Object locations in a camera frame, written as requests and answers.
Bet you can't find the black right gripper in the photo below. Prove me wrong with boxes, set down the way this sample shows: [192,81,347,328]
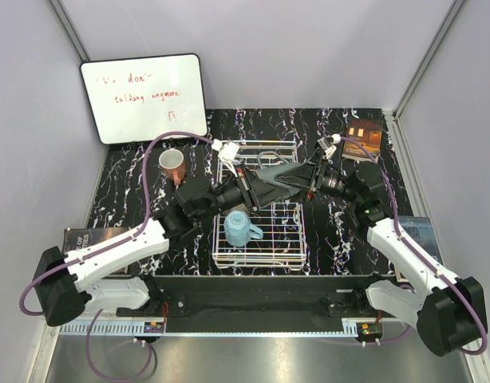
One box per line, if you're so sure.
[275,148,360,205]

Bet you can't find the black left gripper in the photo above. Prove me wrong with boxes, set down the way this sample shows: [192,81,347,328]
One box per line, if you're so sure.
[197,164,290,223]

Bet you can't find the pink mug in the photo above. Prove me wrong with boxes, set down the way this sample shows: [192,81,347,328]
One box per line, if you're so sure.
[159,148,186,186]

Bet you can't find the grey blue faceted mug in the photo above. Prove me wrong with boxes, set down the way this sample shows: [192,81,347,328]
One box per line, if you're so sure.
[254,151,306,203]

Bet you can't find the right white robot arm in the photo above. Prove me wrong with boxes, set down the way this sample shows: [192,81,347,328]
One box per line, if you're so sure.
[275,155,488,356]

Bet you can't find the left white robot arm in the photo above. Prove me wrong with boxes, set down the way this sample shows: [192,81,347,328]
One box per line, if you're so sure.
[30,161,302,326]

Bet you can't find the light blue faceted mug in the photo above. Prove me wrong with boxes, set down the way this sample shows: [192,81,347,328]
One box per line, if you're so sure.
[223,210,263,247]

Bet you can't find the orange cover book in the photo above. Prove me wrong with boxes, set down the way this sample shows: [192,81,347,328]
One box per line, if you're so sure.
[342,118,382,162]

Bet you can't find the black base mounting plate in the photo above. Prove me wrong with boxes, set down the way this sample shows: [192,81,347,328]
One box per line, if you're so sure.
[117,274,389,329]

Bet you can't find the blue cover book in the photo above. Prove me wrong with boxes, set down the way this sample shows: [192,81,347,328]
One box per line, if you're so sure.
[392,215,444,283]

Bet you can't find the white dry-erase board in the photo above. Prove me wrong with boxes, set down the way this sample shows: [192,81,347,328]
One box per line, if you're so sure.
[80,53,207,145]

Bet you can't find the dark Tale of Two Cities book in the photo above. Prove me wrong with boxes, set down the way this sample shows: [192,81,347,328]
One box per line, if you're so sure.
[61,227,129,254]

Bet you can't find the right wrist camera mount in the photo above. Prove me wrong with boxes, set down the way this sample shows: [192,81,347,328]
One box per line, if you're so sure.
[317,134,342,161]

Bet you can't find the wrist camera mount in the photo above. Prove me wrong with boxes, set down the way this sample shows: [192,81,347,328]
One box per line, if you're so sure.
[317,134,342,161]
[211,140,240,177]

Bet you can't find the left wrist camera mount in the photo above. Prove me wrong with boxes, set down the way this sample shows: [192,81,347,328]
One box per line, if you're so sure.
[211,140,240,177]

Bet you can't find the white wire dish rack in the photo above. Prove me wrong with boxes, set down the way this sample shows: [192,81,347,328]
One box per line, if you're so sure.
[212,140,307,271]

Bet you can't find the white slotted cable duct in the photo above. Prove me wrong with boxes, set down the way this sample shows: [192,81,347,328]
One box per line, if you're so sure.
[60,318,358,338]

